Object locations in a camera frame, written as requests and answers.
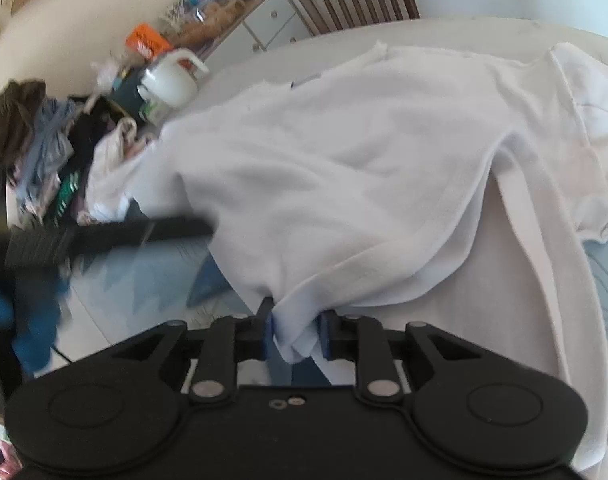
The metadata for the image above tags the white sweatshirt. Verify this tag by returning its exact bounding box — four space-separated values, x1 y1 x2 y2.
86 39 608 480

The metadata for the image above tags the pile of mixed clothes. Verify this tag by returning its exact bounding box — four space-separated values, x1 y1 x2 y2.
0 79 156 228

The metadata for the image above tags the blue patterned table mat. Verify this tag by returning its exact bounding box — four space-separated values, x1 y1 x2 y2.
13 228 335 386

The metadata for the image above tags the white insulated mug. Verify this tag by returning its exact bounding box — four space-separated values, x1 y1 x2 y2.
137 49 209 108

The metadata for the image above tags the orange snack bag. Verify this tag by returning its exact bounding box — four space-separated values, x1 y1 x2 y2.
125 23 174 61

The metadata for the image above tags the white drawer cabinet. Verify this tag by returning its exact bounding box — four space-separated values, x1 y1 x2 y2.
157 0 313 73

